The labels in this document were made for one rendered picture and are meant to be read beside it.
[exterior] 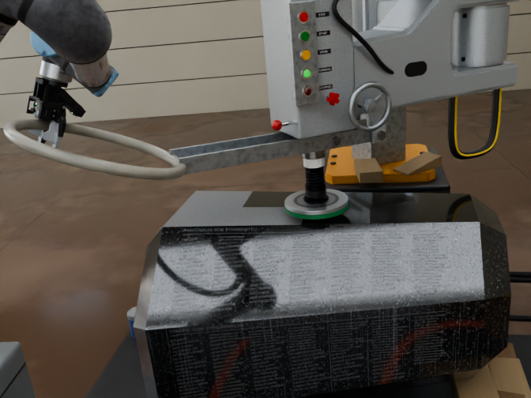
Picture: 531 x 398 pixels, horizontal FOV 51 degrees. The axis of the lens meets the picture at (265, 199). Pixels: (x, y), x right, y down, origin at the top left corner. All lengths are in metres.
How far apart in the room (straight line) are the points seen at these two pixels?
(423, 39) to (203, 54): 6.38
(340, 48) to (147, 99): 6.78
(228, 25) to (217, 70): 0.63
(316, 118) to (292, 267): 0.48
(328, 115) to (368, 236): 0.41
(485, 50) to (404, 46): 0.34
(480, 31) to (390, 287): 0.90
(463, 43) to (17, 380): 1.67
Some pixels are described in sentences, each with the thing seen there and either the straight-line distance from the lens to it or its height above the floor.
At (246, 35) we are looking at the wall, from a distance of 7.98.
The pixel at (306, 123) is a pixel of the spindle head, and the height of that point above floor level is 1.22.
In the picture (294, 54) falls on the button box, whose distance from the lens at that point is 1.61.
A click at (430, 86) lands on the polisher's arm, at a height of 1.26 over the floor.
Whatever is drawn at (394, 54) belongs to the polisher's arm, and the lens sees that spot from 1.81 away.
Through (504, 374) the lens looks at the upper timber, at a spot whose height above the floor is 0.24.
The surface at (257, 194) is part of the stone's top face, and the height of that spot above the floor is 0.87.
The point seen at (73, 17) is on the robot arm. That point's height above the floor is 1.58.
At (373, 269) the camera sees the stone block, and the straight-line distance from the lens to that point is 1.78.
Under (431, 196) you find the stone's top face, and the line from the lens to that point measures 2.05.
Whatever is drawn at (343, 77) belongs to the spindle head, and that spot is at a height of 1.33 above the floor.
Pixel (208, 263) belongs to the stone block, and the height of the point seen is 0.77.
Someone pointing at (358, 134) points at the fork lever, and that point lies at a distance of 1.83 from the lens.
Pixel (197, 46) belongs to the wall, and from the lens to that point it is 8.08.
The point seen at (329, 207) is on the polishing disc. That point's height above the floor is 0.93.
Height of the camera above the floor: 1.60
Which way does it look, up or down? 21 degrees down
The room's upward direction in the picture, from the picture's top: 5 degrees counter-clockwise
